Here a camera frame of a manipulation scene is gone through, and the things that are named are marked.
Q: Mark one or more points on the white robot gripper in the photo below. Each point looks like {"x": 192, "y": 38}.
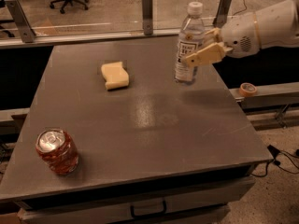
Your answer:
{"x": 239, "y": 38}

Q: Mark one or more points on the clear plastic tea bottle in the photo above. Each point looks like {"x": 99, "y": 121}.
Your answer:
{"x": 190, "y": 38}

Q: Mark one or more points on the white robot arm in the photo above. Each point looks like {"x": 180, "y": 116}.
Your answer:
{"x": 277, "y": 25}

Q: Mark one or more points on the yellow sponge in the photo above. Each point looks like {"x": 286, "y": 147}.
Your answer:
{"x": 115, "y": 75}

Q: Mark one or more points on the roll of tan tape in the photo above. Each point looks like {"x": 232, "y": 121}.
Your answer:
{"x": 247, "y": 89}

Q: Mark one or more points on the crushed red soda can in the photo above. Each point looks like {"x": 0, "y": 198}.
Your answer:
{"x": 57, "y": 149}

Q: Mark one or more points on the right metal bracket post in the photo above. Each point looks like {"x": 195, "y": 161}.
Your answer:
{"x": 222, "y": 13}

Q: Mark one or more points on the metal bracket post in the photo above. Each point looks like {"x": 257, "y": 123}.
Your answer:
{"x": 25, "y": 30}
{"x": 147, "y": 15}
{"x": 222, "y": 13}

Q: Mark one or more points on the grey metal rail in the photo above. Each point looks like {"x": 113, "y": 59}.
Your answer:
{"x": 58, "y": 40}

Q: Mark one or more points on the middle metal bracket post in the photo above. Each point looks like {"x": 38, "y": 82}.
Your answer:
{"x": 147, "y": 15}

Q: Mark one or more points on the left metal bracket post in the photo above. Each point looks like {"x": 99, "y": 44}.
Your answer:
{"x": 25, "y": 30}

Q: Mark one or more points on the grey table drawer with handle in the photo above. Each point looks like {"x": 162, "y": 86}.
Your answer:
{"x": 205, "y": 203}

